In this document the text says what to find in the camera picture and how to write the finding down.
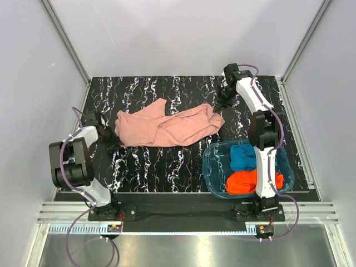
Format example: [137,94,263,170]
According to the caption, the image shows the pink t shirt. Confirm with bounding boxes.
[115,98,225,147]

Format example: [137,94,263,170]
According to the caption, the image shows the orange t shirt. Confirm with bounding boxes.
[225,167,284,196]

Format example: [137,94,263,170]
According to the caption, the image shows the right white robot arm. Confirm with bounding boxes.
[213,63,284,221]

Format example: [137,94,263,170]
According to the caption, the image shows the aluminium corner post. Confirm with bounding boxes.
[39,0,91,85]
[280,0,334,84]

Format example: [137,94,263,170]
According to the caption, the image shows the left small control board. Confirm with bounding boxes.
[107,224,122,233]

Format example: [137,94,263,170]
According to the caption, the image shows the purple cable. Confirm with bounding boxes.
[60,106,120,266]
[239,63,300,240]

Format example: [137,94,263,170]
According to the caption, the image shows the right aluminium corner post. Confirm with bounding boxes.
[280,0,334,84]

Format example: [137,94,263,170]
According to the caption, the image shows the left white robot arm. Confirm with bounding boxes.
[49,112,123,220]

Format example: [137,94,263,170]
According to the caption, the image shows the blue transparent plastic bin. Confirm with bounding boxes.
[202,139,295,200]

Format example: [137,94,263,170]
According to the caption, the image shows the blue t shirt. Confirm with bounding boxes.
[230,144,256,171]

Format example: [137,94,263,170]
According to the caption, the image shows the left aluminium corner post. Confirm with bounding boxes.
[39,0,91,85]

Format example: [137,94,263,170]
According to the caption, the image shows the right small control board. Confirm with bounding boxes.
[258,225,274,235]

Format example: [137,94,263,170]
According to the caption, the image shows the small control board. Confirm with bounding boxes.
[258,225,274,235]
[107,224,122,233]

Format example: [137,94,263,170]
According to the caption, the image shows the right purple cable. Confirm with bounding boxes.
[239,63,300,240]

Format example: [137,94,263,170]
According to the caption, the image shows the aluminium frame rail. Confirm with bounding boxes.
[37,201,338,224]

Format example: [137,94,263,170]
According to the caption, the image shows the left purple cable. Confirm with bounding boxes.
[60,106,120,266]

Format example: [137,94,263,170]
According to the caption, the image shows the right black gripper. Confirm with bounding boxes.
[213,86,236,114]

